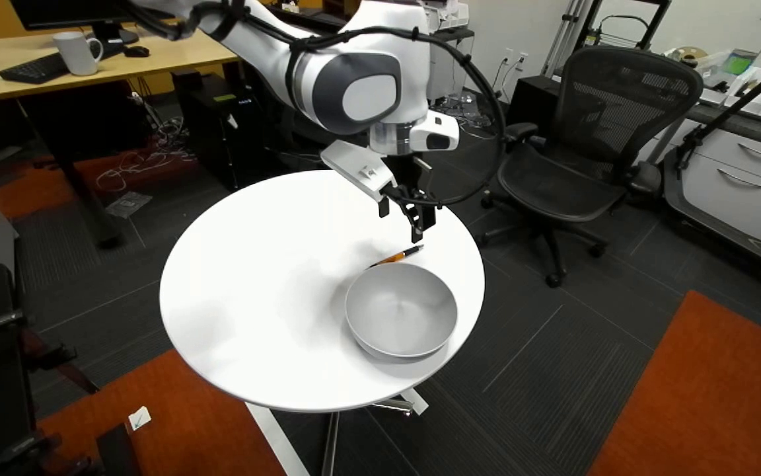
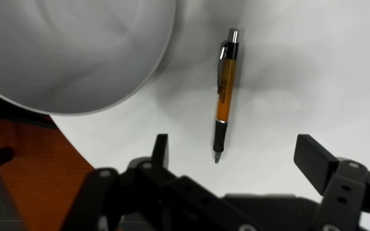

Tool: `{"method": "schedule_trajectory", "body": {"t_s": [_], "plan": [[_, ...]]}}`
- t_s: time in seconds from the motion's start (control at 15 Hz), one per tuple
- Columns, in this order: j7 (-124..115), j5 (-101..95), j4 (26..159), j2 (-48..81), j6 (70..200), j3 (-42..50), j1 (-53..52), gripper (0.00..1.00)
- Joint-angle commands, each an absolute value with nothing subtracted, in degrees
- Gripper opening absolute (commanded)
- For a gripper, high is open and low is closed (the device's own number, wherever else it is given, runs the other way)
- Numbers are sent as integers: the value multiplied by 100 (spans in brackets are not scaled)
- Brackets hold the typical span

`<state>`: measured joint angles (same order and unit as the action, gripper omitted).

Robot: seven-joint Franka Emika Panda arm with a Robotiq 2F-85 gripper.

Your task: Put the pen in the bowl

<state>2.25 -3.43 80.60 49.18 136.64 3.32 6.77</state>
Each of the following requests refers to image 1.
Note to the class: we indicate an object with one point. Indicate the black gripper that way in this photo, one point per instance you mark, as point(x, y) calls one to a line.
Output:
point(417, 182)

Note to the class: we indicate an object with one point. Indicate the orange and black pen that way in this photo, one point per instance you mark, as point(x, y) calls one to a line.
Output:
point(394, 257)

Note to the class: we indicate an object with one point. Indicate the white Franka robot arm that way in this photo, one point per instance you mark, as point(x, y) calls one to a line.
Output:
point(266, 34)

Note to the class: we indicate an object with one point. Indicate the grey round bowl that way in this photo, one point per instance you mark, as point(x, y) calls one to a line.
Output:
point(398, 313)

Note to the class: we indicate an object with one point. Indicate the black mesh office chair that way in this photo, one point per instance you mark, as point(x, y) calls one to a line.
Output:
point(567, 181)

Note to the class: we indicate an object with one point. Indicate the black box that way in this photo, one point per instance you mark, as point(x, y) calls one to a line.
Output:
point(535, 100)

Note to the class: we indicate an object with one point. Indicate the black computer tower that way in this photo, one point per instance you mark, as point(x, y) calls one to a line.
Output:
point(213, 133)

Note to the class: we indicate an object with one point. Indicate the white metal table base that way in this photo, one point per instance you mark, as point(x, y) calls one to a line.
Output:
point(279, 445)

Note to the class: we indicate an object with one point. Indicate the grey floor plate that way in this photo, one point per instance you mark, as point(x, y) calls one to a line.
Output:
point(127, 203)

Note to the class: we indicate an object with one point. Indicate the black metal tripod stand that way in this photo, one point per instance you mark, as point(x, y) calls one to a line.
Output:
point(605, 22)

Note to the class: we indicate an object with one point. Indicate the light wooden desk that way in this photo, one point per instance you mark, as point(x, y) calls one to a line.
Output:
point(170, 54)

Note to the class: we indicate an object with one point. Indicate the black computer mouse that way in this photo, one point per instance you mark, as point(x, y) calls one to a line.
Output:
point(135, 50)

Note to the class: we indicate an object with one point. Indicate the small white paper scrap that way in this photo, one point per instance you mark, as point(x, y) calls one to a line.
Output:
point(139, 417)

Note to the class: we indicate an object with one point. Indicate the white drawer cabinet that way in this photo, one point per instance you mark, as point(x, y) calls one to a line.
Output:
point(740, 187)

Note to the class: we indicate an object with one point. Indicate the black diagonal stand pole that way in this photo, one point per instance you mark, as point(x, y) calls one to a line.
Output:
point(732, 105)

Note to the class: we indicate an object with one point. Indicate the white mug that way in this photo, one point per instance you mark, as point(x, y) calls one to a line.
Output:
point(77, 54)

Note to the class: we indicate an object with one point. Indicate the green and white box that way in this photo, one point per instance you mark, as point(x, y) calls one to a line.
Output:
point(738, 60)

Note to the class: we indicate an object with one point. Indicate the black computer monitor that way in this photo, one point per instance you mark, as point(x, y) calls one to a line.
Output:
point(65, 10)

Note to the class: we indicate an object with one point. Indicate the black desktop keyboard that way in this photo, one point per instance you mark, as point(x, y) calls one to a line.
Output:
point(32, 68)

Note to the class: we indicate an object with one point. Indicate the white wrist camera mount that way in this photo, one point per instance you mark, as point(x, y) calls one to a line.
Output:
point(357, 167)

